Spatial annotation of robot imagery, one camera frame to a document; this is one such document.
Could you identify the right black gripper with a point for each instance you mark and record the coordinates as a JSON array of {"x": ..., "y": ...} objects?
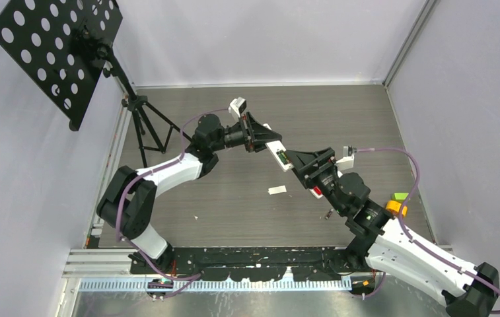
[{"x": 304, "y": 162}]

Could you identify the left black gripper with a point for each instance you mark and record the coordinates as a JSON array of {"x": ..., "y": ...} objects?
[{"x": 254, "y": 135}]

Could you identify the long white remote control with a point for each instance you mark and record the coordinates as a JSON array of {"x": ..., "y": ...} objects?
[{"x": 278, "y": 151}]

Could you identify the green battery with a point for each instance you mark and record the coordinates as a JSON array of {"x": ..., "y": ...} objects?
[{"x": 282, "y": 157}]

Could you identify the white battery cover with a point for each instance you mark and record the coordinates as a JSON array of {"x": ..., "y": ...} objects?
[{"x": 277, "y": 190}]

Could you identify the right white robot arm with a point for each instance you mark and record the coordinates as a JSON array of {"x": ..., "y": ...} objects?
[{"x": 383, "y": 244}]

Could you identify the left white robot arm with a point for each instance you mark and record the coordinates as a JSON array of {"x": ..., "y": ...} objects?
[{"x": 127, "y": 203}]

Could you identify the black purple battery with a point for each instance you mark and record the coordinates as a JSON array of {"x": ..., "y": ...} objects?
[{"x": 329, "y": 214}]

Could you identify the orange block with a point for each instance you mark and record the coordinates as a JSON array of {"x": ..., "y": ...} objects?
[{"x": 396, "y": 207}]

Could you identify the green block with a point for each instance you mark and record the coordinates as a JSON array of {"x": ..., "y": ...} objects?
[{"x": 399, "y": 196}]

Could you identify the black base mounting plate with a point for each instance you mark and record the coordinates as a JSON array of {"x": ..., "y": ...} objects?
[{"x": 256, "y": 264}]

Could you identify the black perforated music stand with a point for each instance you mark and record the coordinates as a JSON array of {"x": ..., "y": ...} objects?
[{"x": 65, "y": 47}]

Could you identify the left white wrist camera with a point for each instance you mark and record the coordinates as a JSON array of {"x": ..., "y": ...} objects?
[{"x": 236, "y": 107}]

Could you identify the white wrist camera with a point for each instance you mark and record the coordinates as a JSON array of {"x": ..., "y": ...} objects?
[
  {"x": 236, "y": 107},
  {"x": 346, "y": 162}
]

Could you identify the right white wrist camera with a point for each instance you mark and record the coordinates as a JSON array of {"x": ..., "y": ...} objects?
[{"x": 346, "y": 162}]

